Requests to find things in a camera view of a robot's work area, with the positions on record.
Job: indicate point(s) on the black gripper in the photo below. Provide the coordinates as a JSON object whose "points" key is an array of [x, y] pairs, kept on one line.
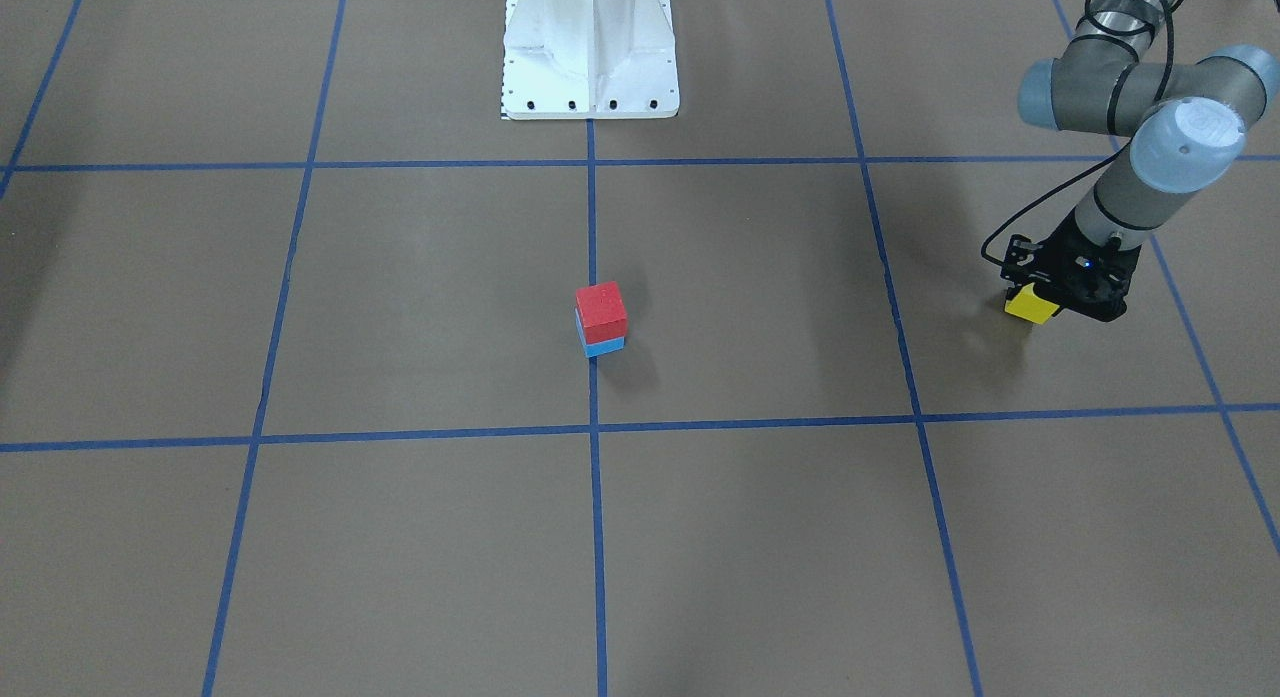
{"points": [[1062, 258]]}

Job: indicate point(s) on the yellow wooden block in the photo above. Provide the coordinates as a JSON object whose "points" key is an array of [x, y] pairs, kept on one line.
{"points": [[1024, 303]]}

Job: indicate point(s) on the red wooden block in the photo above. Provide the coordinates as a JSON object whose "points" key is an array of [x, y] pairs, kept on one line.
{"points": [[601, 313]]}

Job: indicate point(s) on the blue wooden block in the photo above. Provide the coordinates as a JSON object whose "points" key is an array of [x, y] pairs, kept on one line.
{"points": [[593, 350]]}

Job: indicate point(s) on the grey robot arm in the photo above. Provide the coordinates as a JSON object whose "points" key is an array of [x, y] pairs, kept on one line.
{"points": [[1184, 125]]}

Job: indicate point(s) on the brown paper table cover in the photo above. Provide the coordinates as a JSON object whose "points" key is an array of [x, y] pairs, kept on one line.
{"points": [[294, 402]]}

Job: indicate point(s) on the white camera stand base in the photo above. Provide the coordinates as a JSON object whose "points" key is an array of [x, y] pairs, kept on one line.
{"points": [[589, 60]]}

